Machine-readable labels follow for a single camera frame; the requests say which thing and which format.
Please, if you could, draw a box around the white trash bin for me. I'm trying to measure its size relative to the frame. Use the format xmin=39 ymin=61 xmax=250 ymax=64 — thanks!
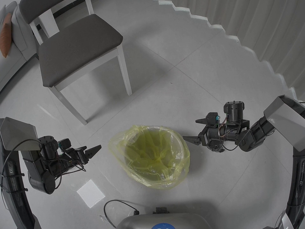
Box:
xmin=123 ymin=126 xmax=187 ymax=184

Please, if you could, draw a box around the orange cushion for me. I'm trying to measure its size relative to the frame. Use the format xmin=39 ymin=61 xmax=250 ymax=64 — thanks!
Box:
xmin=0 ymin=13 xmax=12 ymax=58

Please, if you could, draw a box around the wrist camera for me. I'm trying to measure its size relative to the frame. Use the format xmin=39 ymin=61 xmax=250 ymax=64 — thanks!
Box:
xmin=58 ymin=139 xmax=72 ymax=150
xmin=206 ymin=112 xmax=220 ymax=128

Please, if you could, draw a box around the pale grey sofa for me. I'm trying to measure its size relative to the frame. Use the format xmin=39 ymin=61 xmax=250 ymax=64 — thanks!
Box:
xmin=0 ymin=1 xmax=40 ymax=95

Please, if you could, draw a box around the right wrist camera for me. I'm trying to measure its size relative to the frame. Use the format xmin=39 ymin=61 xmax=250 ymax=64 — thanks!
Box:
xmin=206 ymin=112 xmax=220 ymax=128

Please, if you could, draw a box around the white chair with grey seat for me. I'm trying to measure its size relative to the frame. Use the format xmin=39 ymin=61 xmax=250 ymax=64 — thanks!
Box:
xmin=19 ymin=0 xmax=132 ymax=125

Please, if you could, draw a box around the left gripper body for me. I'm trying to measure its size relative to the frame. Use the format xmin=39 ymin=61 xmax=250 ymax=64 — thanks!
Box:
xmin=60 ymin=149 xmax=90 ymax=172

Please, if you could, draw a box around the yellow plastic bag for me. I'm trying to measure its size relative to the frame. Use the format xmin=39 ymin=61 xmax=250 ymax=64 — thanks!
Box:
xmin=109 ymin=125 xmax=191 ymax=190

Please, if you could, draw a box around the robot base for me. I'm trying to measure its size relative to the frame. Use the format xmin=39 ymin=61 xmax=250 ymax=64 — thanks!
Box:
xmin=115 ymin=207 xmax=210 ymax=229

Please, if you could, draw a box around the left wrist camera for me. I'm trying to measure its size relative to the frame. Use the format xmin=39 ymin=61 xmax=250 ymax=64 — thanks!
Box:
xmin=58 ymin=139 xmax=72 ymax=150

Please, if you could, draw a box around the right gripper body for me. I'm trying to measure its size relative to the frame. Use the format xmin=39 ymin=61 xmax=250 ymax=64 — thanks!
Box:
xmin=199 ymin=125 xmax=237 ymax=147

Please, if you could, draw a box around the white curtain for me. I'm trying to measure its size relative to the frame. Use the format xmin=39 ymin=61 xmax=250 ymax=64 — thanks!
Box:
xmin=119 ymin=0 xmax=305 ymax=102

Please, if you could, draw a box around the black cable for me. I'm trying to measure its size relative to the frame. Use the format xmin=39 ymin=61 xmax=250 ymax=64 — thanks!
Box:
xmin=104 ymin=199 xmax=140 ymax=229

